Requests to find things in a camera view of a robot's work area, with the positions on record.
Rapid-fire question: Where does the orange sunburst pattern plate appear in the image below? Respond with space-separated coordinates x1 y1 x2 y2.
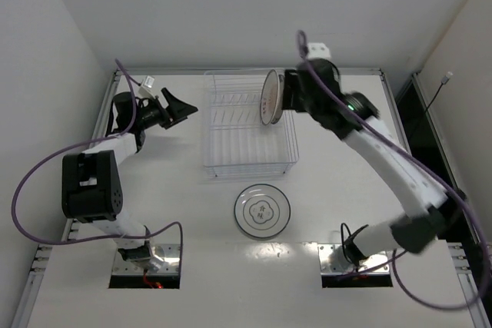
260 69 284 126

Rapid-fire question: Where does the white plate with black characters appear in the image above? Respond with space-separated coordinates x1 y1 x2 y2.
234 184 291 240

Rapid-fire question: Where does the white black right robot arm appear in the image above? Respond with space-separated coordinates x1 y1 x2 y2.
155 58 460 272

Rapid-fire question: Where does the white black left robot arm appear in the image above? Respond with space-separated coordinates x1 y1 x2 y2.
61 88 198 272

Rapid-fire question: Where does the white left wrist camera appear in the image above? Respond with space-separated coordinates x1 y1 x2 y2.
138 75 155 98

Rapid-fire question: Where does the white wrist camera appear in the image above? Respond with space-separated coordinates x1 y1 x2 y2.
138 75 155 98
307 42 332 61

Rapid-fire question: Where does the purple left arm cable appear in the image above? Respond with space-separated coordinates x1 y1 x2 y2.
11 58 184 247

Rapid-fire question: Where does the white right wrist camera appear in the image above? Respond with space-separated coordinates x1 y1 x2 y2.
307 42 332 61

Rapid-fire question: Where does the white wire dish rack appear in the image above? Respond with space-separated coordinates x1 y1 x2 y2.
202 68 299 180

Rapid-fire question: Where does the grey wall cable with plug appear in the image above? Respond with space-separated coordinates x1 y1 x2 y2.
422 70 454 114

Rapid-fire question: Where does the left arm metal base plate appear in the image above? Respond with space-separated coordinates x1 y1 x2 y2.
111 244 181 277

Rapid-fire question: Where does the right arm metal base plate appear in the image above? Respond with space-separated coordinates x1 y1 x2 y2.
317 244 390 277

